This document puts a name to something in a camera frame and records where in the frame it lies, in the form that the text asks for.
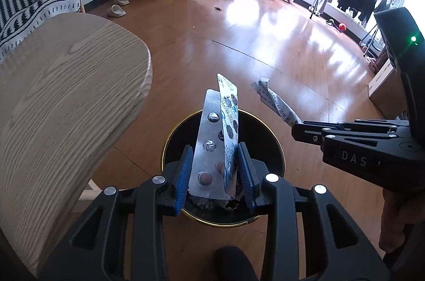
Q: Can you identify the blue printed blister pack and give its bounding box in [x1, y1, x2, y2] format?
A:
[217, 73, 239, 199]

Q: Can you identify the red ball on floor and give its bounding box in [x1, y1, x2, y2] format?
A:
[338, 23, 347, 33]

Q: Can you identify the black white striped sofa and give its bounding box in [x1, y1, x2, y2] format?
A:
[1, 0, 84, 60]

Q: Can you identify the beige slipper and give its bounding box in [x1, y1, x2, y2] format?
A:
[114, 0, 130, 6]
[107, 4, 126, 18]

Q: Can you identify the silver pill blister pack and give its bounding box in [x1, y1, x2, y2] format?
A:
[188, 89, 231, 201]

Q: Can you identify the person's right hand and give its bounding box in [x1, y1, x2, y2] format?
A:
[379, 189, 424, 253]

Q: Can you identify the twisted silver candy wrapper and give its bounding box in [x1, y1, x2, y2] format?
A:
[251, 78, 302, 127]

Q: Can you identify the black gold trash bin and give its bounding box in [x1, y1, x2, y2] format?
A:
[161, 108, 287, 229]

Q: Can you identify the cardboard box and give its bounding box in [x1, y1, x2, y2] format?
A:
[368, 60, 407, 119]

